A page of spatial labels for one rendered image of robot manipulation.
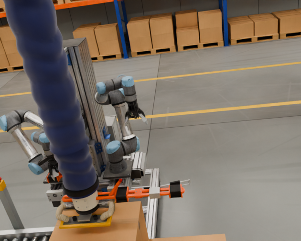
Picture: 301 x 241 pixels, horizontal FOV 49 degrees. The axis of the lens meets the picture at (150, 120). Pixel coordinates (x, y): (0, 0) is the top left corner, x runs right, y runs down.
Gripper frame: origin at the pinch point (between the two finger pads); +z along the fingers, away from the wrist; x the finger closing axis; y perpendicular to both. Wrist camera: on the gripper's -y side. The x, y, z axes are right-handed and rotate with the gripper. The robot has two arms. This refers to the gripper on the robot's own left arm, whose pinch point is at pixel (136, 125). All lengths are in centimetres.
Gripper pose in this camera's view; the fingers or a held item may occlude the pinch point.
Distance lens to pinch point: 224.8
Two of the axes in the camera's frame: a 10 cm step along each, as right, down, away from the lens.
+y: -0.7, 4.7, -8.8
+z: 1.4, 8.8, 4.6
